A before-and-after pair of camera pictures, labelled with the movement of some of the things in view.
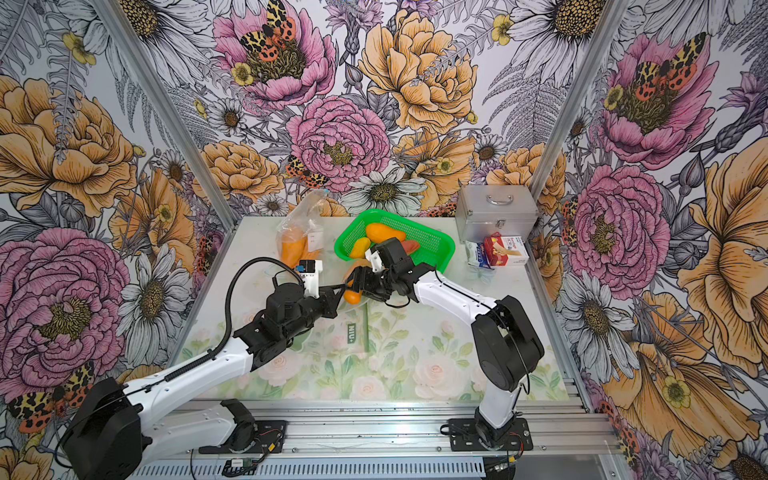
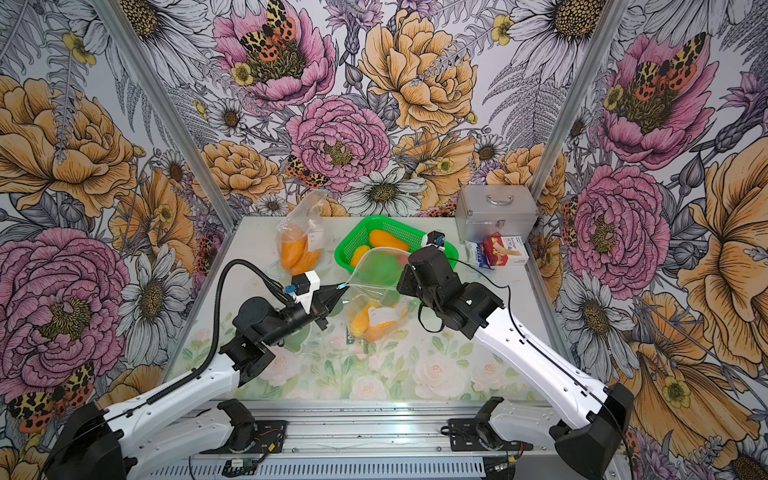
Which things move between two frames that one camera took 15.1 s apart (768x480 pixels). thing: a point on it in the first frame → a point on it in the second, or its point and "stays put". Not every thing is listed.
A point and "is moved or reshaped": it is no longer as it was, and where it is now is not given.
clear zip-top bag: (299, 234) stays put
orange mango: (292, 252) stays put
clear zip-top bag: (366, 308) is moved or reshaped
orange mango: (312, 255) stays put
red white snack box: (506, 251) stays put
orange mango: (353, 297) → (362, 320)
